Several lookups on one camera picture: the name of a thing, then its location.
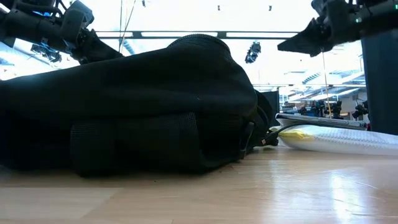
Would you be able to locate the black backpack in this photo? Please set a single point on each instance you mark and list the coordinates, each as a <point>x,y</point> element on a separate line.
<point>140,102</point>

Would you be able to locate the grey tablet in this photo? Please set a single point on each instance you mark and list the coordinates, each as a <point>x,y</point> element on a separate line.
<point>320,121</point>

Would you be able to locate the black overhead camera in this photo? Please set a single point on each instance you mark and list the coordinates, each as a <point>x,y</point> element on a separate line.
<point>253,53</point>

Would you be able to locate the red background object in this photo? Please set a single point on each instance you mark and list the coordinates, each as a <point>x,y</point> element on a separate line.
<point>369,127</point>

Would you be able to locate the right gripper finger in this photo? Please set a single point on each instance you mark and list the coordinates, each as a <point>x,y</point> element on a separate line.
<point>308,39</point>

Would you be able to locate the large background robot station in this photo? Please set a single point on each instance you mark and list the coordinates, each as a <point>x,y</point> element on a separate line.
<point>317,109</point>

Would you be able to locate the small background robot arm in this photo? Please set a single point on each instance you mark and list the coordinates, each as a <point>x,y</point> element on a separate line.
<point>360,110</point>

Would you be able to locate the black overhead frame beam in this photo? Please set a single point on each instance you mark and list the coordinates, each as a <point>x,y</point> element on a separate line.
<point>199,35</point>

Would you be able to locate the white mesh pouch yellow zipper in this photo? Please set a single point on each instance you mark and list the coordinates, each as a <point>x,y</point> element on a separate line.
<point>342,141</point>

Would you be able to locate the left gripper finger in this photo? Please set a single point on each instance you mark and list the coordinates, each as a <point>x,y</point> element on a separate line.
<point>93,51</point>

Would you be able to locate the narrow black background panel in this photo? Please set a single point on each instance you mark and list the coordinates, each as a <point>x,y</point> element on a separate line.
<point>273,99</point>

